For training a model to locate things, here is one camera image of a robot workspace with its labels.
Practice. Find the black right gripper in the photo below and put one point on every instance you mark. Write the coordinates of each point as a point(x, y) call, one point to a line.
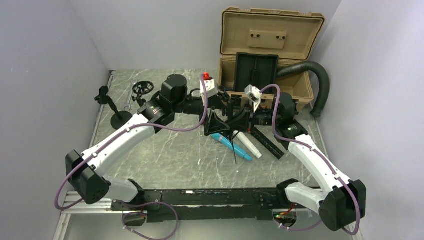
point(240, 122)

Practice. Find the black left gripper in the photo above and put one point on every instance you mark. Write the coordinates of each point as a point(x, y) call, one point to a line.
point(214, 124)

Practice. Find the white microphone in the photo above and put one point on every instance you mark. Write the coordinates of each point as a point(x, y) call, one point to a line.
point(248, 144)

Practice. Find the cyan microphone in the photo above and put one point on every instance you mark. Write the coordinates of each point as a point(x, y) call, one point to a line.
point(235, 148)

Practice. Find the black microphone silver grille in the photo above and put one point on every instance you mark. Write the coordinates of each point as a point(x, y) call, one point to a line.
point(267, 143)

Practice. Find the black tripod stand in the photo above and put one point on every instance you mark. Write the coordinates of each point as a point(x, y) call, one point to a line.
point(228, 106)
point(140, 89)

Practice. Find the black round base mic stand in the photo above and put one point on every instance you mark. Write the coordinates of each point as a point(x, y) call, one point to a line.
point(119, 118)

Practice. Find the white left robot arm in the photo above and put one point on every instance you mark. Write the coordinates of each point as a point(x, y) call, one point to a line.
point(87, 171)

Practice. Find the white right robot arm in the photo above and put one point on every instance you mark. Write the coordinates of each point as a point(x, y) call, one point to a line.
point(340, 202)

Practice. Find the black tool tray insert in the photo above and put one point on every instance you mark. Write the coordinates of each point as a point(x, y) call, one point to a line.
point(258, 70)

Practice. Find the silver open-end wrench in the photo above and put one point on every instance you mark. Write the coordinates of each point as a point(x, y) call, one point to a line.
point(127, 104)

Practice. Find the tan plastic toolbox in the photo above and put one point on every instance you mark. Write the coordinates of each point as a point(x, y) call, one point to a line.
point(290, 35)

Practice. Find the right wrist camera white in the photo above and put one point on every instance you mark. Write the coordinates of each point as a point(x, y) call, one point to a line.
point(254, 95)

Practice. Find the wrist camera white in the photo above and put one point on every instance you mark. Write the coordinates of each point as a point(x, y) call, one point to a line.
point(254, 95)
point(208, 86)

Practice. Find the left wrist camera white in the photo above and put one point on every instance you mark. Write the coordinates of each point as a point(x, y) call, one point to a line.
point(208, 86)

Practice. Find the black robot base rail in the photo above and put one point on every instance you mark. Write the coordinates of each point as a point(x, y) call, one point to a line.
point(159, 205)

